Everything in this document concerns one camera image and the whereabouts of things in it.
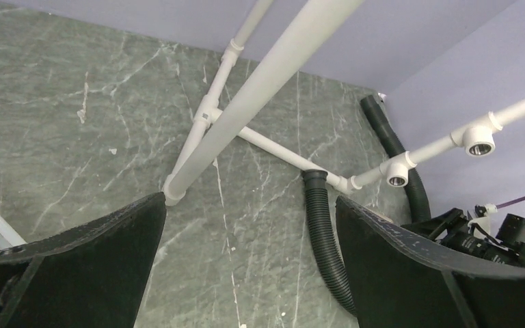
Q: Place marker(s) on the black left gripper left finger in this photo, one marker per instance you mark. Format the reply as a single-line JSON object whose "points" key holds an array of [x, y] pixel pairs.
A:
{"points": [[92, 275]]}

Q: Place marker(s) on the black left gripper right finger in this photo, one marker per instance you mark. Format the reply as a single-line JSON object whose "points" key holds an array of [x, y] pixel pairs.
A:
{"points": [[400, 279]]}

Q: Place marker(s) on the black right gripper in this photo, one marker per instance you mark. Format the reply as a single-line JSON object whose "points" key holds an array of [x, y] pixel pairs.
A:
{"points": [[459, 232]]}

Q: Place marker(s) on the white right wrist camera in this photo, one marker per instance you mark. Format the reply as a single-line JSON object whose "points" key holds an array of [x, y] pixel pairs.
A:
{"points": [[480, 222]]}

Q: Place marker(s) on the white PVC pipe frame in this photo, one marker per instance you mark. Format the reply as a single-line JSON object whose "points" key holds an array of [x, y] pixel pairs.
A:
{"points": [[213, 129]]}

